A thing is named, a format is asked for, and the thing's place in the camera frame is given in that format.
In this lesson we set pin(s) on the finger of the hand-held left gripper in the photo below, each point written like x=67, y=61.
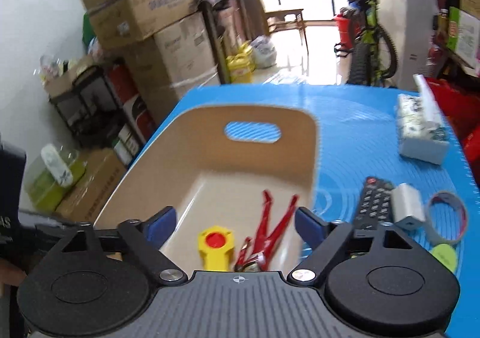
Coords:
x=45, y=221

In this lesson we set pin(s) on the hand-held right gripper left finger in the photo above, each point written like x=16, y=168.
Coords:
x=163, y=225

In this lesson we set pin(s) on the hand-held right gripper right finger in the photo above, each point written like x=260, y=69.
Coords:
x=309, y=225

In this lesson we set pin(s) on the red pliers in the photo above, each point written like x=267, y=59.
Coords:
x=268, y=221

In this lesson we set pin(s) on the yellow plastic tool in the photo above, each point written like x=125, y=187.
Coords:
x=217, y=259

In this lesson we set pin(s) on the black remote control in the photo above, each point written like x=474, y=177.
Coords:
x=373, y=203

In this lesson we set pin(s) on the beige plastic basket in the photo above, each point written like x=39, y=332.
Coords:
x=262, y=158

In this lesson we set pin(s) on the small white plug adapter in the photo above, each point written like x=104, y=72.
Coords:
x=407, y=203

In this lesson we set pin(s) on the grey tape roll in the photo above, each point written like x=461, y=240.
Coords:
x=440, y=239

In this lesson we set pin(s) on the green round tin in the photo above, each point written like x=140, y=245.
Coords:
x=444, y=255

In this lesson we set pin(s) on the blue silicone mat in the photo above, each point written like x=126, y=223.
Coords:
x=356, y=135

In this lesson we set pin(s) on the black utility cart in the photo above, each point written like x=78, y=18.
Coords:
x=86, y=98

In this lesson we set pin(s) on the shallow cardboard box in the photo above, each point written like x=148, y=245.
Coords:
x=63, y=79

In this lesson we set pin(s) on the red printed box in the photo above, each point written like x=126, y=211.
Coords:
x=127, y=98

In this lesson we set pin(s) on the white tissue box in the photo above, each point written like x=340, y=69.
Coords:
x=420, y=143

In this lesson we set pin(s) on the yellow plastic jugs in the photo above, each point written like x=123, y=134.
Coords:
x=240, y=68

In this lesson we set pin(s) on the green bag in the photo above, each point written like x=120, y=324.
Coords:
x=89, y=32

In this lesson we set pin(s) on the large pale cardboard box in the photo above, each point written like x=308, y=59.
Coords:
x=183, y=49

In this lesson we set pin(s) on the pale plastic bag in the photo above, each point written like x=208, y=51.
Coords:
x=264, y=53

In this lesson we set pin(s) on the red gift bag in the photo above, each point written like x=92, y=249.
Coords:
x=457, y=105

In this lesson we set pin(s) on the red bucket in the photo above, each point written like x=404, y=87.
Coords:
x=343, y=28

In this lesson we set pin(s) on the green black bicycle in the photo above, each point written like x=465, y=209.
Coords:
x=369, y=23

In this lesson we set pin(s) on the wooden chair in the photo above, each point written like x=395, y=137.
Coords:
x=285, y=15

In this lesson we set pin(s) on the white cabinet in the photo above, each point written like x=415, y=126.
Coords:
x=405, y=23

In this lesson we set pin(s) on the small dark wooden table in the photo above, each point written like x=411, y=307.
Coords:
x=225, y=4

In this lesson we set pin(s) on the green white carton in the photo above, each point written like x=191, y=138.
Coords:
x=465, y=38

